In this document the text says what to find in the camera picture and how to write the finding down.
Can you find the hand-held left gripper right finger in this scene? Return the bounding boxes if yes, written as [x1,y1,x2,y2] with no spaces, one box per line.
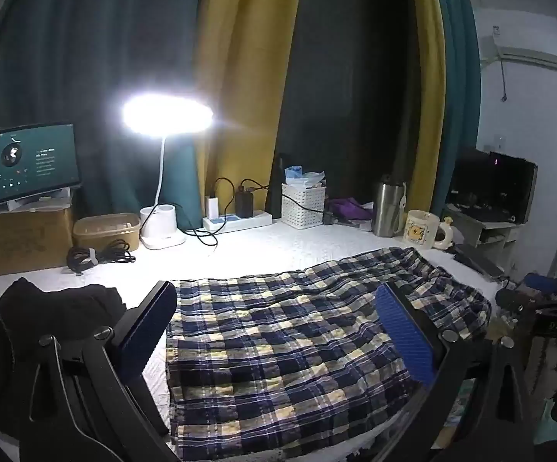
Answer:
[375,281,539,462]

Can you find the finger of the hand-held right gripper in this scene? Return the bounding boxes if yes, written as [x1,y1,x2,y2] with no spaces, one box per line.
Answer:
[522,272,557,299]

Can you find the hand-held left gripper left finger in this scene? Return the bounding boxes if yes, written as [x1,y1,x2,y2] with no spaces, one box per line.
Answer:
[18,279,179,462]

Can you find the navy yellow plaid pants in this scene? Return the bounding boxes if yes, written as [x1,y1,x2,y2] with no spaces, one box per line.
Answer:
[165,246,493,448]

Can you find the small white desk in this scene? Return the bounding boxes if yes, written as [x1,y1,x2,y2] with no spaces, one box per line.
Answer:
[445,204,520,270]

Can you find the black cloth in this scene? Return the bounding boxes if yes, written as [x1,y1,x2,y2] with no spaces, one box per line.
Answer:
[0,276,128,444]

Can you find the brown lidded food container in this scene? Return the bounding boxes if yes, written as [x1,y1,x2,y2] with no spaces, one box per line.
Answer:
[72,213,142,252]

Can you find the cream bear print mug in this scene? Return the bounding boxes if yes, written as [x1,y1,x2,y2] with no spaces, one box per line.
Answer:
[404,209,454,250]

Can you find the black monitor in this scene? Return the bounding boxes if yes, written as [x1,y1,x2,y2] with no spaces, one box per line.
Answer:
[447,148,538,224]

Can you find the stainless steel tumbler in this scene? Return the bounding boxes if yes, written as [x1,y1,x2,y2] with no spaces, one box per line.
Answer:
[372,176,407,238]

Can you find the white textured tablecloth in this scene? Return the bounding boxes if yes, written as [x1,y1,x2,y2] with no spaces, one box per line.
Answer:
[0,219,498,448]

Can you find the purple plush toy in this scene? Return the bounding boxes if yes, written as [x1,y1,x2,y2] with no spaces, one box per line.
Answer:
[329,197,373,222]

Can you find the white power strip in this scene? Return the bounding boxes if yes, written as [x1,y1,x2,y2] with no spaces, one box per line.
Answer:
[202,209,273,233]

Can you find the black power adapter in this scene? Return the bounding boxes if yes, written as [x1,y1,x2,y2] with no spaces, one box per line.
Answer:
[235,191,254,219]

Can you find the brown cardboard box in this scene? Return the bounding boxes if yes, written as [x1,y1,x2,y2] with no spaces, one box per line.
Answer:
[0,197,74,280]

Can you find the white perforated plastic basket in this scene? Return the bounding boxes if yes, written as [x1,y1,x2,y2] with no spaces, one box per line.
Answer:
[281,182,327,229]

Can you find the white tablet stand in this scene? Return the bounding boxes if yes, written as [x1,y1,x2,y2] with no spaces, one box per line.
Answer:
[5,189,73,213]

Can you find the blue plastic bag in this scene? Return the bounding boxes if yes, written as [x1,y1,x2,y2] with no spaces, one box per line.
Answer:
[284,166,326,187]

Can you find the tablet with dark screen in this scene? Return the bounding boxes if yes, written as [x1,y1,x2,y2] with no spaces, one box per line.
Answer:
[0,122,83,205]

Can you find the green and yellow curtain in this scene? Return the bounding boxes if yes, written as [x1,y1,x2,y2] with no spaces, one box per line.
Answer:
[0,0,305,232]
[406,0,482,222]

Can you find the white desk lamp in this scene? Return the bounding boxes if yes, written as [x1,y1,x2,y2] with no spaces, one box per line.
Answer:
[122,90,214,251]

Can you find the white air conditioner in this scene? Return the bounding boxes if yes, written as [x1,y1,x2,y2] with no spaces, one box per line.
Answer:
[481,44,557,75]

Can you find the dark window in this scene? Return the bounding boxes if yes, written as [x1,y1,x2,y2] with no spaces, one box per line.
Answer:
[278,0,426,217]

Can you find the coiled black cable bundle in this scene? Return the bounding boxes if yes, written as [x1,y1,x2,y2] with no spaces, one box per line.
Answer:
[67,239,137,275]

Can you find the black charger cable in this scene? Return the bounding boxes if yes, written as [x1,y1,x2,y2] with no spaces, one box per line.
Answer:
[182,177,236,251]

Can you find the black adapter cable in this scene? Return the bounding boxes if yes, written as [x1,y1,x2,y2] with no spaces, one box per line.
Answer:
[240,179,328,213]

